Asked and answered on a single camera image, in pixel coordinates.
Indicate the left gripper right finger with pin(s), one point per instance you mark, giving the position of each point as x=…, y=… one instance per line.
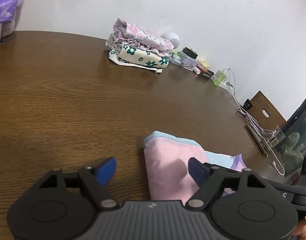
x=211, y=181

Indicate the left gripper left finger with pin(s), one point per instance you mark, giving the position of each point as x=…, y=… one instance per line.
x=92, y=182

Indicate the pink blue mesh jacket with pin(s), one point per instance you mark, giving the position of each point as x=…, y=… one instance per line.
x=166, y=160

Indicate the folded floral clothes stack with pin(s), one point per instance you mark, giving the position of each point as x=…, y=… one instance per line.
x=134, y=46

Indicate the person right hand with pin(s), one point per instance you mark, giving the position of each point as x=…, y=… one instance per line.
x=300, y=230

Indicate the brown cardboard board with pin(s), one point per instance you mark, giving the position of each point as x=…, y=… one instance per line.
x=267, y=116

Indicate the green liquid bottle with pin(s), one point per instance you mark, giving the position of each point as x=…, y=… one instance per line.
x=220, y=76

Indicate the black red box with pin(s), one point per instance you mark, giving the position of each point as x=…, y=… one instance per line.
x=207, y=74

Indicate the yellow sticky note stack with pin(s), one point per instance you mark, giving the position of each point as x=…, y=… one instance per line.
x=203, y=64

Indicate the green white small boxes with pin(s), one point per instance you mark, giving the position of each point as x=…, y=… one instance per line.
x=175, y=58

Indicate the black small device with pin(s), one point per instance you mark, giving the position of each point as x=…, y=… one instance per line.
x=190, y=52

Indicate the white round robot toy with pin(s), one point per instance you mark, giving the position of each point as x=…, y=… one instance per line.
x=173, y=38

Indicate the purple tissue pack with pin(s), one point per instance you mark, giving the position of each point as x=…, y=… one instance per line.
x=7, y=10

